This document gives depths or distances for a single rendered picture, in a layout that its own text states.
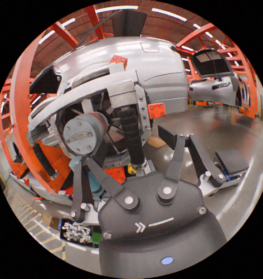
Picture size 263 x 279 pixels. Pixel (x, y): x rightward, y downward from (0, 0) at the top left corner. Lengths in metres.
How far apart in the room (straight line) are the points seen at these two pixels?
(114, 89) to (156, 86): 0.68
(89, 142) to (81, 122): 0.07
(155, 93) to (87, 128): 0.67
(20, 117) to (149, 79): 1.02
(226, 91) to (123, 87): 2.43
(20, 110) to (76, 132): 0.54
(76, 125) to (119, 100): 0.17
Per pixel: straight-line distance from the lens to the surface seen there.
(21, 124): 0.69
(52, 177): 0.38
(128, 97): 0.15
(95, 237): 0.29
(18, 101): 0.74
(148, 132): 0.41
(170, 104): 0.86
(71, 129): 0.29
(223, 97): 2.47
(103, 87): 0.19
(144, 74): 0.81
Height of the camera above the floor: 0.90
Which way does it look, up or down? 24 degrees down
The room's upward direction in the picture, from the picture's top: 13 degrees counter-clockwise
